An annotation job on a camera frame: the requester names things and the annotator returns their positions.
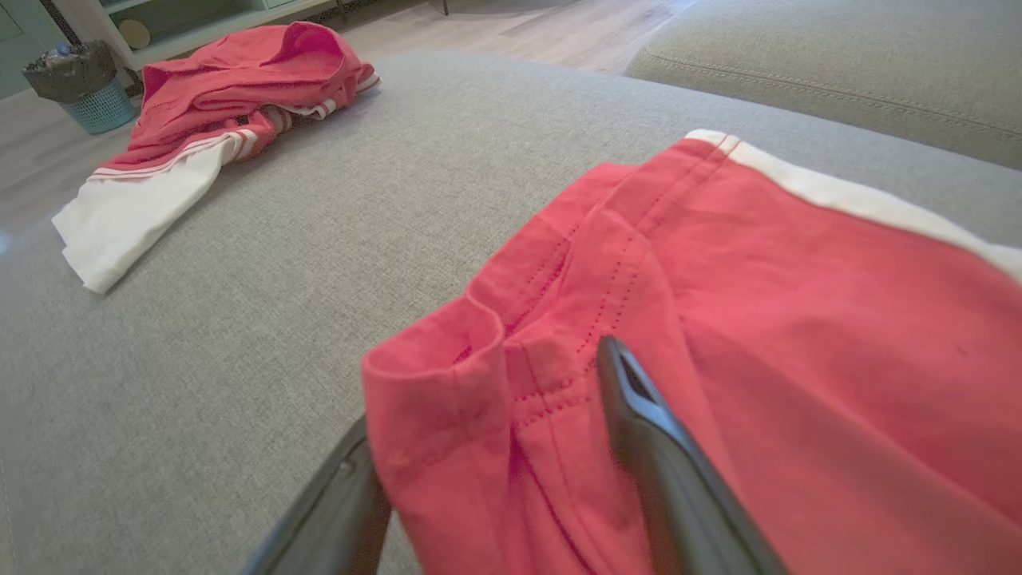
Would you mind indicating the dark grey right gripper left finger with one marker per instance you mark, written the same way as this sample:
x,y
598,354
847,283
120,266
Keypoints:
x,y
327,519

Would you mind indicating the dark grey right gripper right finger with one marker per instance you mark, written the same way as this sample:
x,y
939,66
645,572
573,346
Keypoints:
x,y
679,495

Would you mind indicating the red shorts with white stripe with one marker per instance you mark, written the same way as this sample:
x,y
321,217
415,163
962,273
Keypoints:
x,y
798,319

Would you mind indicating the red jersey with white sleeves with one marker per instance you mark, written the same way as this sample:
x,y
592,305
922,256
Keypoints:
x,y
239,80

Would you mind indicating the large grey sofa seat cushion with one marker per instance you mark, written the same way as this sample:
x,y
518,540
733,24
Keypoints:
x,y
838,72

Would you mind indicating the teal mesh waste basket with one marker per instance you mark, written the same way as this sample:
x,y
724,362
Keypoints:
x,y
104,112

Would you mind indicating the black bin bag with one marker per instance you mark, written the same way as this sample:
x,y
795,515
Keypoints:
x,y
68,76

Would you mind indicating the round wooden disc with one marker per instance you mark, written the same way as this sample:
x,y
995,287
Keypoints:
x,y
134,34

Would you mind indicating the pale green tv console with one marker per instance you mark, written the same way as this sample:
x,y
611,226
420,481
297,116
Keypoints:
x,y
84,16

